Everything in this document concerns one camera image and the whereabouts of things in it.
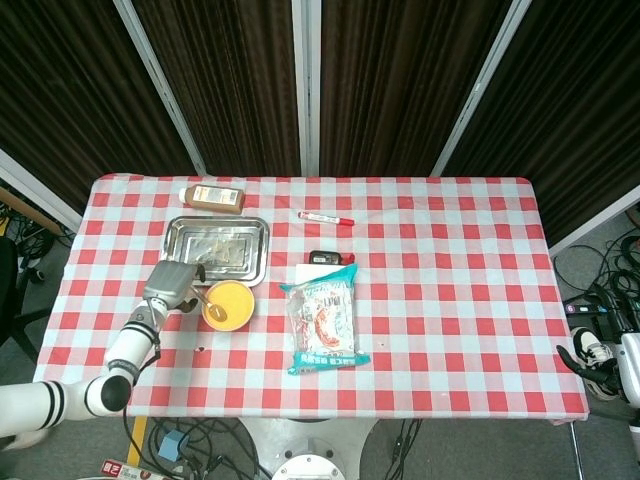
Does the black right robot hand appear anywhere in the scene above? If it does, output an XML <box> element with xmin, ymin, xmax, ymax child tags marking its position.
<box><xmin>556</xmin><ymin>344</ymin><xmax>624</xmax><ymax>397</ymax></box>

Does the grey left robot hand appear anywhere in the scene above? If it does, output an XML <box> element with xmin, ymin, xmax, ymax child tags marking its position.
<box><xmin>142</xmin><ymin>259</ymin><xmax>207</xmax><ymax>314</ymax></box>

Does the metal spoon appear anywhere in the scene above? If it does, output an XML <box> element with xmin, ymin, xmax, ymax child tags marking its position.
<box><xmin>189</xmin><ymin>286</ymin><xmax>230</xmax><ymax>324</ymax></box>

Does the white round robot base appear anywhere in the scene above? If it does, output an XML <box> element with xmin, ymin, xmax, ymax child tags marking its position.
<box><xmin>237</xmin><ymin>417</ymin><xmax>381</xmax><ymax>480</ymax></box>

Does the yellow-orange plastic bowl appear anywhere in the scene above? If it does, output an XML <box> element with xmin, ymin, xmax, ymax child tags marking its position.
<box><xmin>201</xmin><ymin>279</ymin><xmax>258</xmax><ymax>333</ymax></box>

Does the black power strip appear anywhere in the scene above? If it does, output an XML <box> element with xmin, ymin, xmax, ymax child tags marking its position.
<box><xmin>563</xmin><ymin>294</ymin><xmax>614</xmax><ymax>315</ymax></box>

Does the stainless steel tray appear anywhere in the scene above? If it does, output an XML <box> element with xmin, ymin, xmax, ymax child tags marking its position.
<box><xmin>158</xmin><ymin>215</ymin><xmax>271</xmax><ymax>289</ymax></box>

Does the brown bottle with white cap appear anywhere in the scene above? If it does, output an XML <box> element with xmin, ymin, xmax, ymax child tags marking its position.
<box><xmin>178</xmin><ymin>184</ymin><xmax>247</xmax><ymax>216</ymax></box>

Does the white flat card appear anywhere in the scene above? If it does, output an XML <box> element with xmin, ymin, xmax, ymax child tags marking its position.
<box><xmin>294</xmin><ymin>262</ymin><xmax>346</xmax><ymax>287</ymax></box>

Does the teal and clear snack bag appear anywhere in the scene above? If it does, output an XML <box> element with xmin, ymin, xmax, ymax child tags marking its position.
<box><xmin>278</xmin><ymin>263</ymin><xmax>372</xmax><ymax>376</ymax></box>

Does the brown wooden plank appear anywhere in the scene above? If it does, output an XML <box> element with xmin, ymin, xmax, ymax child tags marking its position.
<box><xmin>0</xmin><ymin>187</ymin><xmax>64</xmax><ymax>236</ymax></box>

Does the black office chair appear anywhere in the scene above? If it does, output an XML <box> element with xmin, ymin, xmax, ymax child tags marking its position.
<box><xmin>0</xmin><ymin>237</ymin><xmax>56</xmax><ymax>364</ymax></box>

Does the small blue box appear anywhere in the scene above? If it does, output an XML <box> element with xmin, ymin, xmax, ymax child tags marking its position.
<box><xmin>158</xmin><ymin>430</ymin><xmax>189</xmax><ymax>462</ymax></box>

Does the red white checkered tablecloth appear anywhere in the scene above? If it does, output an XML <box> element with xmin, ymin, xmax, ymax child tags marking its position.
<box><xmin>32</xmin><ymin>173</ymin><xmax>591</xmax><ymax>426</ymax></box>

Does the red and white marker pen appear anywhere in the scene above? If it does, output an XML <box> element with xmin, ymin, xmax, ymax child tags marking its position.
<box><xmin>297</xmin><ymin>210</ymin><xmax>356</xmax><ymax>227</ymax></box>

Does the red and white carton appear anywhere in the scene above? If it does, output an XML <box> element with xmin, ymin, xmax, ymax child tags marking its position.
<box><xmin>101</xmin><ymin>459</ymin><xmax>176</xmax><ymax>480</ymax></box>

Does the dark brown curtain panel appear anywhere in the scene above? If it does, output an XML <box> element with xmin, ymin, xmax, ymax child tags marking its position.
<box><xmin>0</xmin><ymin>0</ymin><xmax>197</xmax><ymax>216</ymax></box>
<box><xmin>133</xmin><ymin>0</ymin><xmax>304</xmax><ymax>177</ymax></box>
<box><xmin>318</xmin><ymin>0</ymin><xmax>516</xmax><ymax>177</ymax></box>
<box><xmin>442</xmin><ymin>0</ymin><xmax>640</xmax><ymax>246</ymax></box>

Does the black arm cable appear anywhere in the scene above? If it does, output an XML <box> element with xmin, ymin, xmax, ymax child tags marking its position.
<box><xmin>133</xmin><ymin>299</ymin><xmax>164</xmax><ymax>372</ymax></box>

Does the black floor cable bundle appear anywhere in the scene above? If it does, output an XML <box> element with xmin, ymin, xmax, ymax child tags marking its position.
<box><xmin>383</xmin><ymin>418</ymin><xmax>426</xmax><ymax>479</ymax></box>
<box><xmin>122</xmin><ymin>417</ymin><xmax>271</xmax><ymax>480</ymax></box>
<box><xmin>0</xmin><ymin>199</ymin><xmax>74</xmax><ymax>274</ymax></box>
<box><xmin>553</xmin><ymin>227</ymin><xmax>640</xmax><ymax>311</ymax></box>

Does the white partition post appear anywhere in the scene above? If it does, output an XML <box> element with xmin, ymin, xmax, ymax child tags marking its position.
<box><xmin>292</xmin><ymin>0</ymin><xmax>321</xmax><ymax>177</ymax></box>
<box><xmin>430</xmin><ymin>0</ymin><xmax>532</xmax><ymax>177</ymax></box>
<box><xmin>113</xmin><ymin>0</ymin><xmax>207</xmax><ymax>176</ymax></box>
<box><xmin>547</xmin><ymin>184</ymin><xmax>640</xmax><ymax>257</ymax></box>
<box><xmin>0</xmin><ymin>148</ymin><xmax>84</xmax><ymax>232</ymax></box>

